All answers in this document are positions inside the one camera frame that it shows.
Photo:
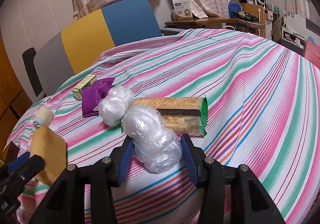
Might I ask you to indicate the black foam roll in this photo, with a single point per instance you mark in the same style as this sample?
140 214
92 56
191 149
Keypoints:
28 59

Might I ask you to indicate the clear plastic bag bundle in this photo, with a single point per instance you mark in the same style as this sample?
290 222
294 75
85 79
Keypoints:
156 146

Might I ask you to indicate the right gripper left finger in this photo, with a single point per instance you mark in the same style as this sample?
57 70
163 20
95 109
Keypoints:
121 158

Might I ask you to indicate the white blue product box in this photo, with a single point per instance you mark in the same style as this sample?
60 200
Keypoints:
182 9

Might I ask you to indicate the orange wooden wardrobe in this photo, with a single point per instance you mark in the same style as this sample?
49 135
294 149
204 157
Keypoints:
14 101

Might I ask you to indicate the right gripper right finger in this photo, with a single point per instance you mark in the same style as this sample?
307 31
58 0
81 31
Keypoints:
193 158

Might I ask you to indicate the tan yellow cloth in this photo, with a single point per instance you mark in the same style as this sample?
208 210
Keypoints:
52 148

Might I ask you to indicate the purple snack packet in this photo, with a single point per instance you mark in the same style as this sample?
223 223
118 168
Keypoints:
91 96

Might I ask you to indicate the small green yellow box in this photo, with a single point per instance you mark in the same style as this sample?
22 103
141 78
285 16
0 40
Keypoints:
84 83

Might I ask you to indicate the wooden side desk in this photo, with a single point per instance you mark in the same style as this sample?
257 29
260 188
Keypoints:
217 22

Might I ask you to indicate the grey yellow blue chair back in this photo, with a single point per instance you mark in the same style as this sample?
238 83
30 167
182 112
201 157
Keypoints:
80 44

